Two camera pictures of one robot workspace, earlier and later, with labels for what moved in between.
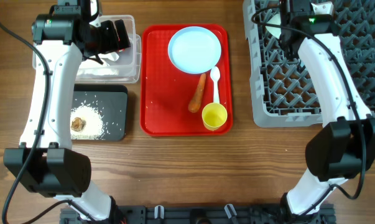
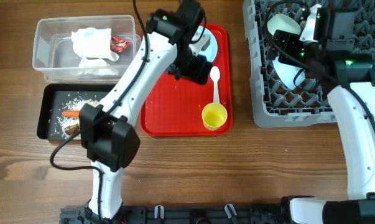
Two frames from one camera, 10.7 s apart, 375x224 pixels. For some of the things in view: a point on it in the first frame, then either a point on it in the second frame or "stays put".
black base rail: [198, 215] stays put
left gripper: [112, 43] → [199, 69]
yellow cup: [214, 115] stays put
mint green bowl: [275, 19] stays put
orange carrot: [194, 103] → [71, 114]
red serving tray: [166, 92] stays put
